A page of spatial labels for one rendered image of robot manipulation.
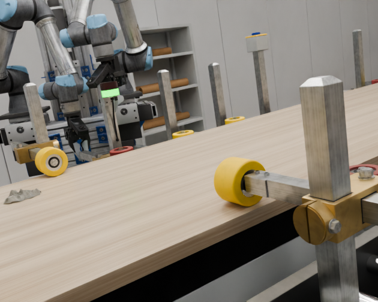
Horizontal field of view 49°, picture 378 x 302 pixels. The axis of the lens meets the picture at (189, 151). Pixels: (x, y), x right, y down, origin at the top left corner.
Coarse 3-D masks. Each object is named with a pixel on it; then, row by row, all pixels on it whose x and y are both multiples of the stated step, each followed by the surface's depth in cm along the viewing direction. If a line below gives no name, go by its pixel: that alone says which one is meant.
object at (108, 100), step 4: (116, 88) 143; (112, 96) 142; (104, 100) 146; (108, 100) 147; (112, 100) 144; (108, 104) 147; (112, 104) 144; (116, 132) 149; (116, 136) 149; (116, 140) 150
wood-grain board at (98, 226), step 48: (192, 144) 130; (240, 144) 119; (288, 144) 110; (0, 192) 108; (48, 192) 100; (96, 192) 94; (144, 192) 88; (192, 192) 83; (0, 240) 73; (48, 240) 70; (96, 240) 66; (144, 240) 63; (192, 240) 62; (0, 288) 55; (48, 288) 53; (96, 288) 54
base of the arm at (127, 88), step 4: (124, 80) 215; (128, 80) 218; (124, 84) 214; (128, 84) 217; (120, 88) 213; (124, 88) 214; (128, 88) 217; (132, 88) 218; (120, 92) 213; (124, 92) 214; (128, 92) 215; (132, 92) 218
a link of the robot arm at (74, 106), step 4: (64, 104) 167; (68, 104) 167; (72, 104) 168; (76, 104) 169; (64, 108) 168; (68, 108) 168; (72, 108) 168; (76, 108) 169; (80, 108) 172; (64, 112) 169; (68, 112) 168; (72, 112) 169
